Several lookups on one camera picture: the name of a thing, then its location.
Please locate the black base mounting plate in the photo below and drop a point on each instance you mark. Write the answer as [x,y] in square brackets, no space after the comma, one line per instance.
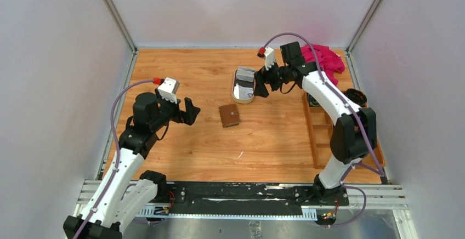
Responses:
[244,199]

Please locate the wooden compartment organizer tray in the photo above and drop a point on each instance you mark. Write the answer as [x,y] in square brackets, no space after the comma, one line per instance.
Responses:
[320,129]

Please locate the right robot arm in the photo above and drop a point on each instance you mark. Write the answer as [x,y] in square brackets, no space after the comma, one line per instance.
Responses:
[354,127]

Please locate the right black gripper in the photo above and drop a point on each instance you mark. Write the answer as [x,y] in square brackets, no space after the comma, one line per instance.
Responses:
[262,76]

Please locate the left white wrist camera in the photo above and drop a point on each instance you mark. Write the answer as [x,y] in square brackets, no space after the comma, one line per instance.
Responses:
[167,90]

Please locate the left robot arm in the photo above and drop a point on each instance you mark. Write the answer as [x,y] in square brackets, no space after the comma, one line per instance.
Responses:
[112,207]

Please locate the beige oval card tray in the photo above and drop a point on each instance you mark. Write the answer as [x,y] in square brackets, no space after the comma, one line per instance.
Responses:
[242,92]

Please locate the pink cloth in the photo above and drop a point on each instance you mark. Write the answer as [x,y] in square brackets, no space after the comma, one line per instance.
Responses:
[329,61]

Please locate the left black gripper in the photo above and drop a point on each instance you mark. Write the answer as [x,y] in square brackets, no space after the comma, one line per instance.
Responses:
[187,117]

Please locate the brown leather card holder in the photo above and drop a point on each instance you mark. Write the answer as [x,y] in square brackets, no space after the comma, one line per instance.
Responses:
[229,115]

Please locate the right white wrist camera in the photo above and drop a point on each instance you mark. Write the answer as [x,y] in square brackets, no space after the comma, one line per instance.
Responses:
[268,55]

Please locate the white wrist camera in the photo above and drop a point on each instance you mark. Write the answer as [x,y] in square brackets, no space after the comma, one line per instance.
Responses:
[167,90]
[268,55]

